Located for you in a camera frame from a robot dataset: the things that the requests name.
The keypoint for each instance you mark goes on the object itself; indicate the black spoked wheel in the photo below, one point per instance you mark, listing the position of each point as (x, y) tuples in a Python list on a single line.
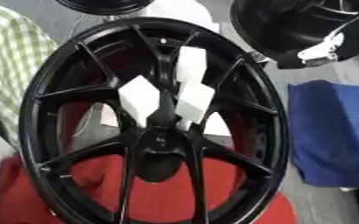
[(159, 145)]

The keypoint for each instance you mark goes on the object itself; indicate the blue cloth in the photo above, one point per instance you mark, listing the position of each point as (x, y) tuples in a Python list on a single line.
[(336, 134)]

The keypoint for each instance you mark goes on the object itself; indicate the green white checked cloth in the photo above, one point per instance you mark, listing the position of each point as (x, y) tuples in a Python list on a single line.
[(11, 64)]

